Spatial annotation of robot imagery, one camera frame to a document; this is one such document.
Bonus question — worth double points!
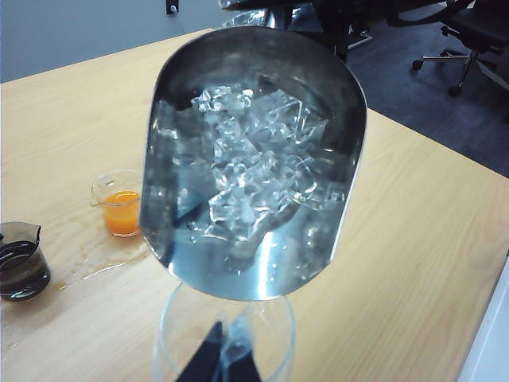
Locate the smoky grey glass beaker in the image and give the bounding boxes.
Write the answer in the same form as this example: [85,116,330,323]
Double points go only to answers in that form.
[0,221,52,302]

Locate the clear wine glass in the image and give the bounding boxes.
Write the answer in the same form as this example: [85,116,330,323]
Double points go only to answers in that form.
[153,284,296,382]

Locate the glass beaker with orange juice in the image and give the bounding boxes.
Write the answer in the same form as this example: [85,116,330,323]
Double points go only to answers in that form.
[90,170,143,239]

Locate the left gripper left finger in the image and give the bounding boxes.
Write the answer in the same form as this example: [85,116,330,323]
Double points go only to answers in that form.
[174,320,223,382]

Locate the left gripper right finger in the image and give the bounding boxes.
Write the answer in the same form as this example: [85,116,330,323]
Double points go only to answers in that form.
[221,318,264,382]

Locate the pile of clear ice cubes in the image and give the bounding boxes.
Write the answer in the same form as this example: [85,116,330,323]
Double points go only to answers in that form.
[186,83,347,246]

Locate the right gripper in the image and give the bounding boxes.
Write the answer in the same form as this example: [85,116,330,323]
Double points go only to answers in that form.
[221,0,351,60]

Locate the white cabinet edge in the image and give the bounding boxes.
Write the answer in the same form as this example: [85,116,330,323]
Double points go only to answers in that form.
[463,254,509,382]

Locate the black office chair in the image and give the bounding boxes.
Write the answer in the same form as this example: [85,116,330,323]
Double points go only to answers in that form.
[387,0,509,96]

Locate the stainless steel ice scoop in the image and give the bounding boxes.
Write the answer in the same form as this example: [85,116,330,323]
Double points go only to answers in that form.
[138,26,367,302]

